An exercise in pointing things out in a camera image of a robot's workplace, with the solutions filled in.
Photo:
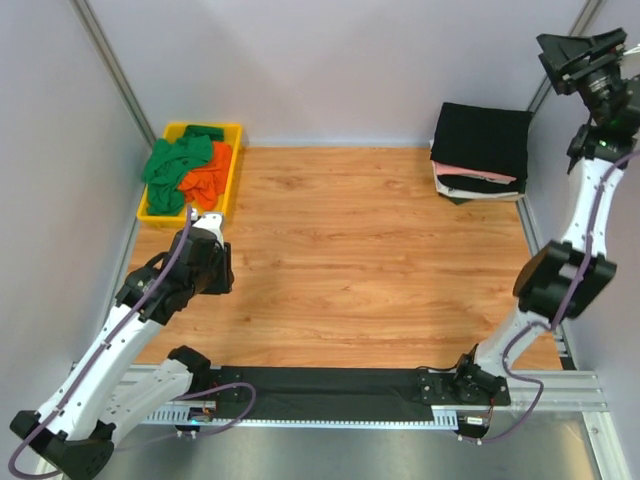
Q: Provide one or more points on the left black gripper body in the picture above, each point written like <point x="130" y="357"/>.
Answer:
<point x="208" y="280"/>

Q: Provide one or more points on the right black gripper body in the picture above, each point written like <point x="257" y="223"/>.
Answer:
<point x="593" y="80"/>

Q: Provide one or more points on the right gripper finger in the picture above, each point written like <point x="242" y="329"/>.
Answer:
<point x="611" y="42"/>
<point x="564" y="55"/>

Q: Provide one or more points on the black t shirt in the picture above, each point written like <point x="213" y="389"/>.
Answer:
<point x="472" y="122"/>

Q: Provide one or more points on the yellow plastic tray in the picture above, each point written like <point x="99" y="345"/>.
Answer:
<point x="233" y="136"/>

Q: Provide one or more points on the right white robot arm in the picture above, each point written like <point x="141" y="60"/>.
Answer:
<point x="567" y="274"/>

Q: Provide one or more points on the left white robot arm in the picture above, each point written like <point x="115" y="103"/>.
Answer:
<point x="79" y="427"/>

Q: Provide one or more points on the stack of folded shirts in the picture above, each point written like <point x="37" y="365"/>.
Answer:
<point x="504" y="157"/>

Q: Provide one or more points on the orange t shirt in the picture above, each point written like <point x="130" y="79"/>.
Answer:
<point x="204" y="185"/>

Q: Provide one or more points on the green t shirt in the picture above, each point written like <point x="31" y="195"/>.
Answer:
<point x="169" y="162"/>

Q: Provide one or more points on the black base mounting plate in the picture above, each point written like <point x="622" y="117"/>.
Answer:
<point x="360" y="394"/>

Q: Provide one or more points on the pink folded t shirt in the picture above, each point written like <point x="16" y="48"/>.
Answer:
<point x="492" y="177"/>

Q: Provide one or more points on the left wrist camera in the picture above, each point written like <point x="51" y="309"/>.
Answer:
<point x="213" y="223"/>

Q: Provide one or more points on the aluminium frame rail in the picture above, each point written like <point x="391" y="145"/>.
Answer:
<point x="543" y="391"/>

